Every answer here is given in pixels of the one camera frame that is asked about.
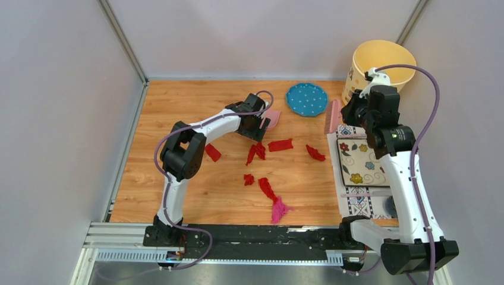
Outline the pink hand brush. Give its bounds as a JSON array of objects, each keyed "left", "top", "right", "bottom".
[{"left": 324, "top": 99, "right": 342, "bottom": 134}]

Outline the pink handled knife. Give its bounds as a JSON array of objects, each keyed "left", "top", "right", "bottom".
[{"left": 341, "top": 191, "right": 392, "bottom": 198}]

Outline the cream yellow waste bin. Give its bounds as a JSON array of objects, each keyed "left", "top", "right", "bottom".
[{"left": 342, "top": 40, "right": 417, "bottom": 105}]

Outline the red crumpled scrap right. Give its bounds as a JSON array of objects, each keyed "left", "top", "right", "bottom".
[{"left": 305, "top": 144, "right": 326, "bottom": 162}]

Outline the square floral plate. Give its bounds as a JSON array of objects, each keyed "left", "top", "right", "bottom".
[{"left": 336, "top": 138, "right": 390, "bottom": 188}]

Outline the red twisted paper scrap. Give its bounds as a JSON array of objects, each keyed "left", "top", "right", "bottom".
[{"left": 245, "top": 142, "right": 266, "bottom": 166}]

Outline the patterned white placemat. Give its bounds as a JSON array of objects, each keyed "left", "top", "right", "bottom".
[{"left": 326, "top": 124, "right": 393, "bottom": 219}]

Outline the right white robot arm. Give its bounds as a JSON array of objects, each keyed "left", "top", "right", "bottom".
[{"left": 339, "top": 85, "right": 459, "bottom": 275}]

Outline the blue polka dot plate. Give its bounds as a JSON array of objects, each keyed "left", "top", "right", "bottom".
[{"left": 285, "top": 83, "right": 329, "bottom": 117}]

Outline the red rectangular paper scrap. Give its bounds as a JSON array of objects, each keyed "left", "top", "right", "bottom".
[{"left": 267, "top": 138, "right": 294, "bottom": 152}]

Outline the magenta paper scrap bottom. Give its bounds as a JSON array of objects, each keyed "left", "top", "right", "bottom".
[{"left": 271, "top": 196, "right": 294, "bottom": 224}]

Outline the pink plastic dustpan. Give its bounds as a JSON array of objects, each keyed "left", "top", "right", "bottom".
[{"left": 260, "top": 109, "right": 281, "bottom": 131}]

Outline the small red paper scrap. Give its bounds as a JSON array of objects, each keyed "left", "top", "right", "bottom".
[{"left": 244, "top": 174, "right": 255, "bottom": 186}]

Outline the dark blue mug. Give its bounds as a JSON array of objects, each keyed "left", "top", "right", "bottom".
[{"left": 384, "top": 196, "right": 398, "bottom": 219}]

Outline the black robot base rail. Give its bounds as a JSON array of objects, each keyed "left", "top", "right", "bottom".
[{"left": 143, "top": 224, "right": 372, "bottom": 271}]

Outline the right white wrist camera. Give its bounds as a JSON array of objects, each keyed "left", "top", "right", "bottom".
[{"left": 359, "top": 67, "right": 391, "bottom": 99}]

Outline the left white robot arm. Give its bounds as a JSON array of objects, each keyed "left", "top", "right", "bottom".
[{"left": 143, "top": 91, "right": 273, "bottom": 247}]

